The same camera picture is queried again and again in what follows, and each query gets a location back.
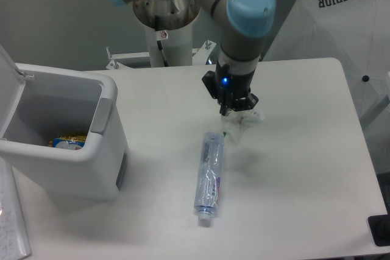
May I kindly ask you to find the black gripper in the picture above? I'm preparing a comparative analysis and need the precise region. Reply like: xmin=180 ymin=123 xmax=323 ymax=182
xmin=202 ymin=63 xmax=259 ymax=116

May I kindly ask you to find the white plastic wrapper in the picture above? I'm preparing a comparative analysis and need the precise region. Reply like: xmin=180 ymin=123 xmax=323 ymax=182
xmin=220 ymin=109 xmax=265 ymax=146

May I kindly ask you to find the clear plastic water bottle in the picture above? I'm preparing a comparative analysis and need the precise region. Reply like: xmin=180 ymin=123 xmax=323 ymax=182
xmin=194 ymin=132 xmax=224 ymax=227

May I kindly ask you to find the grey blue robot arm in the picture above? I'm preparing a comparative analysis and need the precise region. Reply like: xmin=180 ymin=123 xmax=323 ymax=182
xmin=111 ymin=0 xmax=276 ymax=116

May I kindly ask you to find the white plastic trash can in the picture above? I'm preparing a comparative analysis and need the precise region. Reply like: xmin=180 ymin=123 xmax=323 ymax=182
xmin=1 ymin=51 xmax=128 ymax=200

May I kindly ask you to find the white open umbrella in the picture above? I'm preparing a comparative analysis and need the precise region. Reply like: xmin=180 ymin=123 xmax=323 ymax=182
xmin=264 ymin=0 xmax=389 ymax=127

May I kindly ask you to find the blue gold snack bag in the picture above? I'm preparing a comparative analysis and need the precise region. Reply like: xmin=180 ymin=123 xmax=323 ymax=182
xmin=48 ymin=135 xmax=87 ymax=150

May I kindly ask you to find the black device at table edge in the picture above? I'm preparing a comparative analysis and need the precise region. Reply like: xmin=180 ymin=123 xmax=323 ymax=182
xmin=368 ymin=214 xmax=389 ymax=247

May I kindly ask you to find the white metal base bracket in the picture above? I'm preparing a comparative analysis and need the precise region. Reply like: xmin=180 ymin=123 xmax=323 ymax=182
xmin=105 ymin=40 xmax=219 ymax=70

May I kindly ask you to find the black cable on pedestal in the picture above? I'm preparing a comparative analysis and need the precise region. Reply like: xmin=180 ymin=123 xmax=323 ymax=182
xmin=156 ymin=39 xmax=169 ymax=68

